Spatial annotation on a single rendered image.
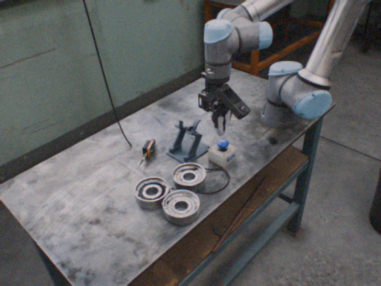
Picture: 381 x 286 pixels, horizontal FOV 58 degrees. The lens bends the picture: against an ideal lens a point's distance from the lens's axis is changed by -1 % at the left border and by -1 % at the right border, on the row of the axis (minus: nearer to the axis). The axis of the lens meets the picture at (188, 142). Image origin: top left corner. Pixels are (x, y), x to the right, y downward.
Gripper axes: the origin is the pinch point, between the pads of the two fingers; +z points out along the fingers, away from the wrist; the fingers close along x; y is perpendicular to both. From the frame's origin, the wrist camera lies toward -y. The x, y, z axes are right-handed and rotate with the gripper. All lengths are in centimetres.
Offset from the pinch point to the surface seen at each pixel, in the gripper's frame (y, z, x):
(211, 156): 1.8, 8.6, 3.5
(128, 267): -9, 11, 48
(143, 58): 161, 48, -94
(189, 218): -11.5, 7.8, 28.2
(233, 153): -3.5, 7.1, -1.1
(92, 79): 161, 48, -45
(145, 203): 1.8, 7.7, 32.7
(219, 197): -10.7, 10.8, 14.5
